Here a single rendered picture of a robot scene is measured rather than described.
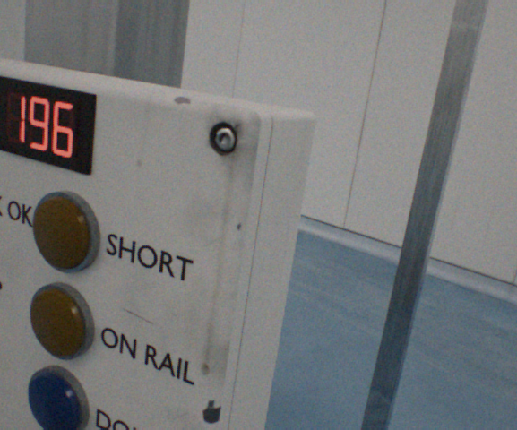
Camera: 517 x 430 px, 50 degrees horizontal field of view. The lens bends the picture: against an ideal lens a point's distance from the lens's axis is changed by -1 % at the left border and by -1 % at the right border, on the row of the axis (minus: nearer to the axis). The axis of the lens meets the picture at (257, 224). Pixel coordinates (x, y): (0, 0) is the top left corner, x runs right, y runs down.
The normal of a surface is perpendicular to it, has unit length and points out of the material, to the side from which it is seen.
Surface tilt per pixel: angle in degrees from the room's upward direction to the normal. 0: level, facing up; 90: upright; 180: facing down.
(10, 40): 90
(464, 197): 90
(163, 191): 90
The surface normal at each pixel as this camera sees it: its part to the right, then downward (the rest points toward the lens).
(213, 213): -0.47, 0.18
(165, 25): 0.87, 0.25
